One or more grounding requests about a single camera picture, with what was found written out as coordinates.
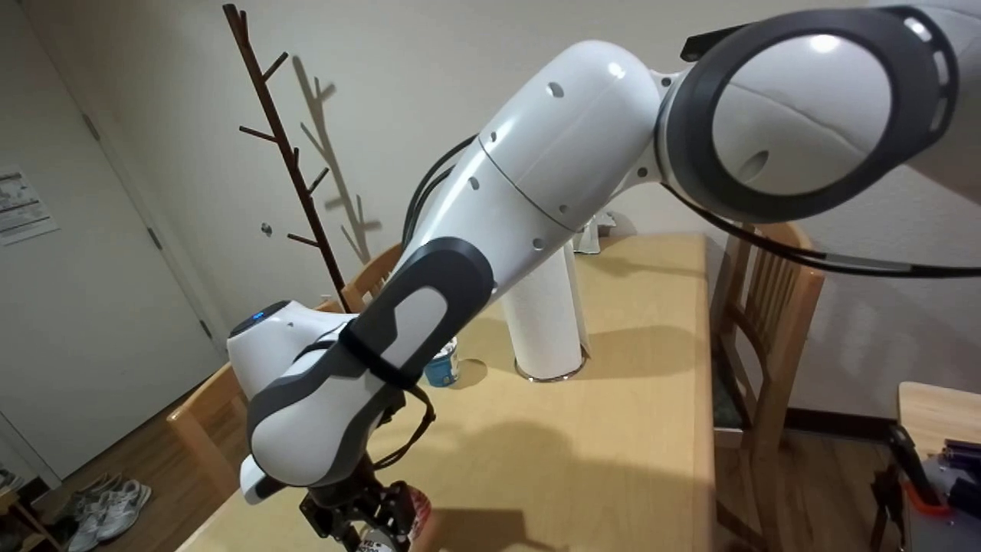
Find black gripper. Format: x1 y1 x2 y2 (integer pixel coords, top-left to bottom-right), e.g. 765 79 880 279
299 468 399 552

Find red and white bottle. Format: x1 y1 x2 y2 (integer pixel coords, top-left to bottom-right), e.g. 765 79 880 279
393 483 432 552

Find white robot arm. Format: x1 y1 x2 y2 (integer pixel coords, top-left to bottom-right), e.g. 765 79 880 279
228 0 981 548

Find white plastic bag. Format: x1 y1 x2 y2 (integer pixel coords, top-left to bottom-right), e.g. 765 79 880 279
574 211 630 256

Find blue and white cup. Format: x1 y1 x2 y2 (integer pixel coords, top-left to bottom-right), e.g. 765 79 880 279
427 345 455 387

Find wooden chair near left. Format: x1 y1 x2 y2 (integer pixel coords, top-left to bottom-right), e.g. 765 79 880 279
164 364 246 499

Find wooden chair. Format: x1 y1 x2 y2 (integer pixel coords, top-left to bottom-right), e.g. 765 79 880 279
164 364 246 499
711 224 823 552
340 245 401 310

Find wooden chair far left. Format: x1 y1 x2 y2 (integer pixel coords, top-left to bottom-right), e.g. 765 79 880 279
340 245 401 310

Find white paper towel roll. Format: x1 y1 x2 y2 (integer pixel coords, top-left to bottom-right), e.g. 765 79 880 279
504 249 585 382

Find white sneakers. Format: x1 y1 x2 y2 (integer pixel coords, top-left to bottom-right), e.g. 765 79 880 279
68 475 154 552

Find white door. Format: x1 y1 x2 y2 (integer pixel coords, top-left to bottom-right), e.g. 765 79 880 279
0 0 218 483

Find wooden chair right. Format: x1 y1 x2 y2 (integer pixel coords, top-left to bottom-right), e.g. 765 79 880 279
711 224 823 552

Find dark wooden coat rack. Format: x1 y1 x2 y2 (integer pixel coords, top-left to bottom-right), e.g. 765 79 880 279
219 3 352 312

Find paper sign on door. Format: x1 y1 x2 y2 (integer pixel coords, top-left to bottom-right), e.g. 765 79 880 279
0 168 54 242

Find red and black tool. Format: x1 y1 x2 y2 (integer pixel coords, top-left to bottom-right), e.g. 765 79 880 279
868 424 981 552

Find small wooden side table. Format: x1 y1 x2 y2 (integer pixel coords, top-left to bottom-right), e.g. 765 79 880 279
897 379 981 458

